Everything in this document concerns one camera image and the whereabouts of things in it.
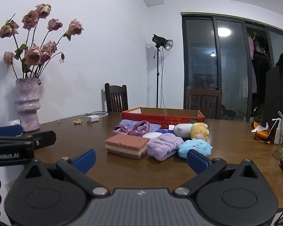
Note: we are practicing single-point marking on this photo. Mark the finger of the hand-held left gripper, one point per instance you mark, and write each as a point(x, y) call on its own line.
point(43, 139)
point(8, 130)

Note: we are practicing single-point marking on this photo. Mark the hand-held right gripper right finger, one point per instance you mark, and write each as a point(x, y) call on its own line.
point(198, 161)

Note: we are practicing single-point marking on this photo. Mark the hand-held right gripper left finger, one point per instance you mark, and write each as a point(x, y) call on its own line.
point(85, 161)

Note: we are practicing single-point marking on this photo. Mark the light blue plush toy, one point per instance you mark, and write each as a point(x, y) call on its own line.
point(198, 146)

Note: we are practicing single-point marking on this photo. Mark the yellow plush toy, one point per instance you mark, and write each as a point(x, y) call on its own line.
point(199, 131)

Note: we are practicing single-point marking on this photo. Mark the lilac fluffy towel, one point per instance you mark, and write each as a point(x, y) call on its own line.
point(162, 146)

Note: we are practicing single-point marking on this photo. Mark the white square sponge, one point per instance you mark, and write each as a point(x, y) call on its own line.
point(171, 127)

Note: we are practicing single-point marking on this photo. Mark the pink white brown layered sponge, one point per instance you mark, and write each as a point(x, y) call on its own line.
point(126, 144)

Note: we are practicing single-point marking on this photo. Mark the blue tissue packet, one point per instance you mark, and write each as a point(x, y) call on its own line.
point(163, 131)

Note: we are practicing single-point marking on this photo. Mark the white round sponge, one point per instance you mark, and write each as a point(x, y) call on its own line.
point(152, 135)

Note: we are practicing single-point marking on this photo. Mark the red cardboard box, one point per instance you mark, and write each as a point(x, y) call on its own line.
point(160, 117)

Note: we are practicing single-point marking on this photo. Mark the lavender towel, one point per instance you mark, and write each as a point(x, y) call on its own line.
point(128, 123)

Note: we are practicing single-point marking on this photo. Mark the pink speckled ceramic vase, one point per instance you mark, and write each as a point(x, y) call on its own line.
point(27, 103)

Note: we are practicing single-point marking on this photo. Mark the yellow dried petals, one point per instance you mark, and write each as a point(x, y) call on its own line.
point(77, 121)

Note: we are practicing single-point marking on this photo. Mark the white power adapter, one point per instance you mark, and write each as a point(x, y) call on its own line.
point(92, 119)

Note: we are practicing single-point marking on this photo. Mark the dark wooden slatted chair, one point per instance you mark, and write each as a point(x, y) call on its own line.
point(203, 102)
point(116, 98)

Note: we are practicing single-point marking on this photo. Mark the orange and white paper packaging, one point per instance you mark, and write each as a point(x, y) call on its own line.
point(261, 134)

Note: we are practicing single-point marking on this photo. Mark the bunch of dried pink roses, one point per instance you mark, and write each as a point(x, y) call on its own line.
point(35, 54)

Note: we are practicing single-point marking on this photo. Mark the white plastic tool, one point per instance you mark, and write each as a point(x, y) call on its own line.
point(277, 131)

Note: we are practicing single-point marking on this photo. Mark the dark framed sliding glass door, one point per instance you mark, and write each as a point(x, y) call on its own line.
point(202, 63)

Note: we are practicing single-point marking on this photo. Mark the tall black cabinet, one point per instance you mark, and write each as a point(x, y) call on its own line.
point(278, 94)

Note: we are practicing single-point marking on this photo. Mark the hanging dark clothes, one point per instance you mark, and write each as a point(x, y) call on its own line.
point(261, 70)

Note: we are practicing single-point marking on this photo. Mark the hanging pink garment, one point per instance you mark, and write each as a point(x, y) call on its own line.
point(250, 49)

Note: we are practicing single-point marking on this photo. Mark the black studio light on stand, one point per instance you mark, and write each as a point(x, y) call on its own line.
point(161, 42)

